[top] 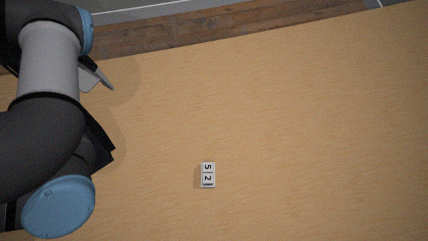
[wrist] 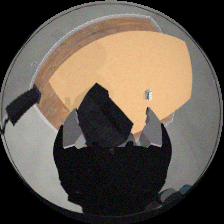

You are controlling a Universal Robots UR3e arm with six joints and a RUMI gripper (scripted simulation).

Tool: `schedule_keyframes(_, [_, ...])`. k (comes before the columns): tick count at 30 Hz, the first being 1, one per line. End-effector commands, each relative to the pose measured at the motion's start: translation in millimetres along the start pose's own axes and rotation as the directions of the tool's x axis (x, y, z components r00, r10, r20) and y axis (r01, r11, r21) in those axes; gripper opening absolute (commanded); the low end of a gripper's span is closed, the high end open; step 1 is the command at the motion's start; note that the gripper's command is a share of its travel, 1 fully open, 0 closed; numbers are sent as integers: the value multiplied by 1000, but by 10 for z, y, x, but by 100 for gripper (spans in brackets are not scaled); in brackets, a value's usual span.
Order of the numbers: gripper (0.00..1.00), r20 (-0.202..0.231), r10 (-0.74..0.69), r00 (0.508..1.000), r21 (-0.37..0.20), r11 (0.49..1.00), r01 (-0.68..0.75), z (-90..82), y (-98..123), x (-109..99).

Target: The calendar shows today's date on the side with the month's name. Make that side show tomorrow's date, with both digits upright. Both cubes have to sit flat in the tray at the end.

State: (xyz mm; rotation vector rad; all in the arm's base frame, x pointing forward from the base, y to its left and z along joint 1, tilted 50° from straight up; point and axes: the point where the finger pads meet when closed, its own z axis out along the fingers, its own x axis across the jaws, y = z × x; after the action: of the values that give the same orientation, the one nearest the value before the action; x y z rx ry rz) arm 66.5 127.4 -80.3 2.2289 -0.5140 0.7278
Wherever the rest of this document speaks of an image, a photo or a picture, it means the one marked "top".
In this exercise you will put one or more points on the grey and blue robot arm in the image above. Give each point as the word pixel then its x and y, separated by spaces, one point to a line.
pixel 45 157

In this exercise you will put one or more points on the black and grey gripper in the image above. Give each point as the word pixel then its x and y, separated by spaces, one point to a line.
pixel 89 72

